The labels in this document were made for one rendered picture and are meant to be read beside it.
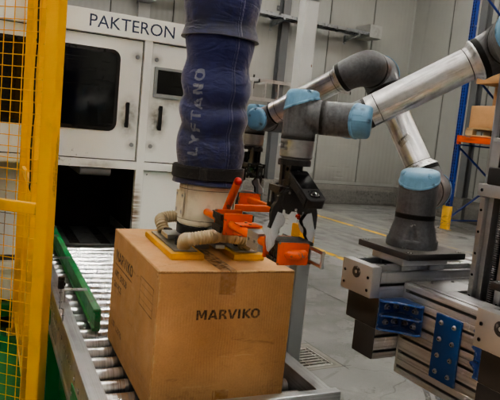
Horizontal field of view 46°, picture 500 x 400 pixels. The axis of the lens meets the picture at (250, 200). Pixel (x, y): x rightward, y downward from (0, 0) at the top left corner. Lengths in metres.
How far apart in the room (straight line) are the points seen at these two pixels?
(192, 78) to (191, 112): 0.10
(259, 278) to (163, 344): 0.32
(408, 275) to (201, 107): 0.77
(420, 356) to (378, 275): 0.25
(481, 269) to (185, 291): 0.81
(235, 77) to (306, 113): 0.54
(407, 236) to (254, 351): 0.55
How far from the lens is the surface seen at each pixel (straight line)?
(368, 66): 1.90
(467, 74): 1.44
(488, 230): 1.74
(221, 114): 1.77
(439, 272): 1.87
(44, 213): 2.18
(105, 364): 2.06
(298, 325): 2.36
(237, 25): 1.80
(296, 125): 1.29
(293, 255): 1.28
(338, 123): 1.29
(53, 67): 2.15
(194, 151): 1.77
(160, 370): 1.66
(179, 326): 1.63
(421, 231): 1.79
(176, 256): 1.71
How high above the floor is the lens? 1.33
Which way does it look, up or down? 7 degrees down
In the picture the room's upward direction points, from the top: 6 degrees clockwise
